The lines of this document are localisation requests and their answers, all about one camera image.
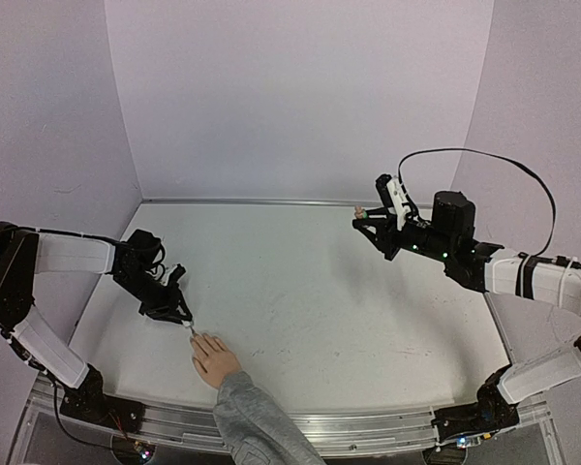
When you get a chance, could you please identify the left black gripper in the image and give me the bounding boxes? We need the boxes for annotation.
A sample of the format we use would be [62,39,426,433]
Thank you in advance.
[113,268,193,324]

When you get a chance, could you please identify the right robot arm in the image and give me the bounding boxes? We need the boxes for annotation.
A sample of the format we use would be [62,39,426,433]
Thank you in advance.
[352,189,581,439]

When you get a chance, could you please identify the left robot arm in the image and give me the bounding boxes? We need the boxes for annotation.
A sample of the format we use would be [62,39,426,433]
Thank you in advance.
[0,222,194,423]

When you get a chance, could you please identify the grey sleeved forearm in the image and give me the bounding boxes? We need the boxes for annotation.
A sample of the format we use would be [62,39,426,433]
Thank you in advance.
[213,371,324,464]

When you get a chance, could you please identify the mannequin hand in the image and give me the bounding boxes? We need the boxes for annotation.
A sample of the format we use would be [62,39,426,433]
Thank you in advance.
[190,333,242,389]

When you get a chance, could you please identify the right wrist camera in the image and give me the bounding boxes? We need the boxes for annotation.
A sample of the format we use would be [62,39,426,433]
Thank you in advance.
[376,173,418,232]

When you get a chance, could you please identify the black right camera cable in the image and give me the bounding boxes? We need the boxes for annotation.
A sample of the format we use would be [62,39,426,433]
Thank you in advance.
[396,147,559,258]

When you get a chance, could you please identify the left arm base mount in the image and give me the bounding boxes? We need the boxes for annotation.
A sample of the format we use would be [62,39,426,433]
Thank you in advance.
[59,394,145,434]

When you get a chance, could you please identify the aluminium front rail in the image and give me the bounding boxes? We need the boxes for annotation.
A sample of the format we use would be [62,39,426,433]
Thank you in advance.
[33,372,563,464]

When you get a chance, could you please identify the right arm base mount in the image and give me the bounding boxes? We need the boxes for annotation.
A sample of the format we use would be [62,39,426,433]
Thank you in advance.
[431,403,519,443]

